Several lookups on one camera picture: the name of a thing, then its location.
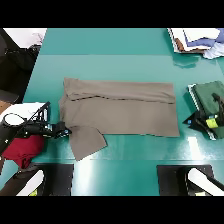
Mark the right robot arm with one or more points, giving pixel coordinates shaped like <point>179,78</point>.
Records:
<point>196,178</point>

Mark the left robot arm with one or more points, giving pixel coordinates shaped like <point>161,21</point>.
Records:
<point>13,130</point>

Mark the red garment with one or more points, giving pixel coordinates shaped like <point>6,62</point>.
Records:
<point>25,150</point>

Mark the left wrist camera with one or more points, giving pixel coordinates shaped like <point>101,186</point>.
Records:
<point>42,113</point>

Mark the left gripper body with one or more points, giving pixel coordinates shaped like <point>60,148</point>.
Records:
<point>60,130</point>

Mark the dark green garment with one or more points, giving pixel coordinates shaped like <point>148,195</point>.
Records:
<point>206,95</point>

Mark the pale blue garment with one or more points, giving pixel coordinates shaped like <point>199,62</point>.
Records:
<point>215,51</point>

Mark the brown garment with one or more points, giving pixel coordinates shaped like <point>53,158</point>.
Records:
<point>180,45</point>

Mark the taupe T-shirt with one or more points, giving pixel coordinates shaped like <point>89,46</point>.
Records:
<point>123,110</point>

